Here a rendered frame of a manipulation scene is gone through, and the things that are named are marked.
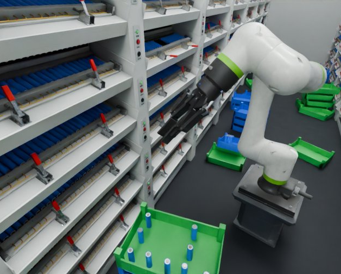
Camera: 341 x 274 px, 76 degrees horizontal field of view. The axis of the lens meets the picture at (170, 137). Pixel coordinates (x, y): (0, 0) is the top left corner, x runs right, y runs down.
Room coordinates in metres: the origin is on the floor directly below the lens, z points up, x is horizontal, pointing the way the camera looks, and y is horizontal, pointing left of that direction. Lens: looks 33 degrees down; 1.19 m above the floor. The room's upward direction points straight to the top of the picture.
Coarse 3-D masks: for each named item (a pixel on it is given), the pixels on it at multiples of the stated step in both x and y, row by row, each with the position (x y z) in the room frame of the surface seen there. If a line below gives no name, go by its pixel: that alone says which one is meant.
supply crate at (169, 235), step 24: (144, 216) 0.52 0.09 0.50; (168, 216) 0.51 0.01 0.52; (144, 240) 0.44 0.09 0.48; (168, 240) 0.44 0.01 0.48; (192, 240) 0.44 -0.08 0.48; (216, 240) 0.44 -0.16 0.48; (120, 264) 0.35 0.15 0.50; (144, 264) 0.36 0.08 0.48; (192, 264) 0.36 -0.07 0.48; (216, 264) 0.36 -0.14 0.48
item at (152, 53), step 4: (180, 40) 1.35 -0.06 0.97; (184, 40) 1.38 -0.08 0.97; (188, 40) 1.44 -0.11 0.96; (172, 44) 1.25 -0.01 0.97; (176, 44) 1.28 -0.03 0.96; (180, 44) 1.34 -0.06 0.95; (160, 48) 1.14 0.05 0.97; (164, 48) 1.15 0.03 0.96; (168, 48) 1.20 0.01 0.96; (176, 48) 1.25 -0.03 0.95; (148, 52) 1.04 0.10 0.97; (152, 52) 1.06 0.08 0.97; (156, 52) 1.09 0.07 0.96; (148, 56) 1.03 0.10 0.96; (152, 56) 1.06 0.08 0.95
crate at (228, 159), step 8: (216, 152) 1.58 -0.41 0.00; (224, 152) 1.58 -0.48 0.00; (232, 152) 1.55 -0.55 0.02; (208, 160) 1.45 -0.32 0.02; (216, 160) 1.42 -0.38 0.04; (224, 160) 1.46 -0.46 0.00; (232, 160) 1.46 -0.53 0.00; (240, 160) 1.46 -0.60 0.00; (232, 168) 1.35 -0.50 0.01; (240, 168) 1.33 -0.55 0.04
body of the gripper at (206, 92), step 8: (200, 80) 0.63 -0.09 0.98; (208, 80) 0.61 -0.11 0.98; (200, 88) 0.61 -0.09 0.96; (208, 88) 0.60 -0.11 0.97; (216, 88) 0.60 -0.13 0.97; (200, 96) 0.61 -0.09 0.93; (208, 96) 0.59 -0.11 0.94; (216, 96) 0.60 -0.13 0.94; (200, 104) 0.59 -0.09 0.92; (208, 104) 0.59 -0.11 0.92
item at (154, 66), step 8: (152, 32) 1.30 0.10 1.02; (176, 32) 1.52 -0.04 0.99; (184, 32) 1.50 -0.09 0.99; (192, 40) 1.47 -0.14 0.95; (192, 48) 1.37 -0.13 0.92; (168, 56) 1.14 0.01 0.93; (184, 56) 1.29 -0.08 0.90; (152, 64) 0.99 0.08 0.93; (160, 64) 1.03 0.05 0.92; (168, 64) 1.12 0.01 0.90; (152, 72) 0.98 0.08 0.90
